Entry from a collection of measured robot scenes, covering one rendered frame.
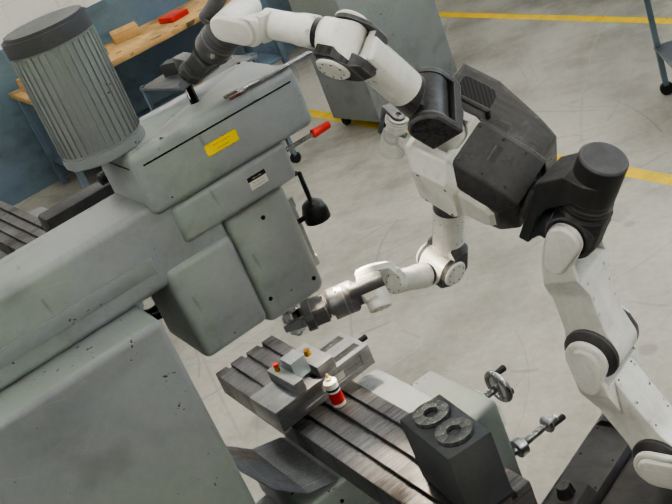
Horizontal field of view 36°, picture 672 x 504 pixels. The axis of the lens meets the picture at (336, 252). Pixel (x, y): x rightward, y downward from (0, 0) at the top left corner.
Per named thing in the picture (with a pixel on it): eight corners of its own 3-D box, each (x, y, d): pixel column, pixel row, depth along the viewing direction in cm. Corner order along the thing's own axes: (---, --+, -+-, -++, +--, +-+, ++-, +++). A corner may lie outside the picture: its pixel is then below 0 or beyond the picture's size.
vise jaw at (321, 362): (309, 352, 308) (304, 342, 306) (337, 366, 296) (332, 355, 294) (293, 364, 306) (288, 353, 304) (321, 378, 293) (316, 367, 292)
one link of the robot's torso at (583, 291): (646, 346, 262) (621, 190, 239) (616, 390, 251) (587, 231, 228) (591, 335, 272) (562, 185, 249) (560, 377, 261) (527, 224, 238)
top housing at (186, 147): (266, 112, 274) (243, 56, 267) (317, 122, 252) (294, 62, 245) (115, 200, 256) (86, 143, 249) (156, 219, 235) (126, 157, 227)
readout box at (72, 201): (132, 242, 288) (99, 177, 279) (145, 248, 280) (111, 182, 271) (70, 279, 280) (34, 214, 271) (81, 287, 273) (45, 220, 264)
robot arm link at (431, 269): (384, 283, 287) (431, 272, 300) (409, 302, 281) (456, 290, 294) (394, 250, 282) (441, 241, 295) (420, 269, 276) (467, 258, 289)
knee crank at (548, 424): (558, 415, 325) (553, 401, 322) (571, 422, 320) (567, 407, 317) (508, 456, 316) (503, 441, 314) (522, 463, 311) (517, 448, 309)
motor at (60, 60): (127, 125, 250) (66, 2, 236) (159, 135, 234) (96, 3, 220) (55, 165, 243) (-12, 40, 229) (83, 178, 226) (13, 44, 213)
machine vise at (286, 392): (346, 349, 316) (334, 320, 311) (375, 362, 304) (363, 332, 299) (257, 415, 302) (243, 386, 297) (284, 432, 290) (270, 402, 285)
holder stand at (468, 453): (462, 450, 256) (438, 388, 247) (514, 492, 237) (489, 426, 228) (423, 477, 253) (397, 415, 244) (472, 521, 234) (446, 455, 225)
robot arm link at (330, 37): (259, 38, 216) (340, 53, 209) (277, -4, 219) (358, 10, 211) (277, 63, 226) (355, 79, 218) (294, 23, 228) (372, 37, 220)
